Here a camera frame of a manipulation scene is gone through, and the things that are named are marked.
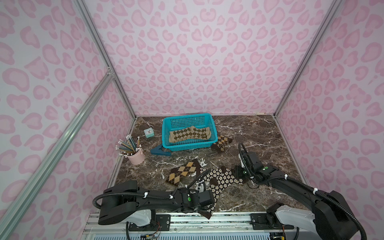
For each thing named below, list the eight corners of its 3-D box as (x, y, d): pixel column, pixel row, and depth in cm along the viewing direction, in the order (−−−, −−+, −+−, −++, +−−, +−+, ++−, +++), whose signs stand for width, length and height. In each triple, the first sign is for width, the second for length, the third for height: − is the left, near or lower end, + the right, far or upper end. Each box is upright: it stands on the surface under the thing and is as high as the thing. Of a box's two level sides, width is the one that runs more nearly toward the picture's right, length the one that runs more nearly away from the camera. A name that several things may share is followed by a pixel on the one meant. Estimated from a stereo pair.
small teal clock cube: (146, 138, 109) (145, 136, 107) (144, 131, 113) (143, 129, 111) (155, 135, 110) (154, 133, 108) (153, 129, 114) (152, 126, 112)
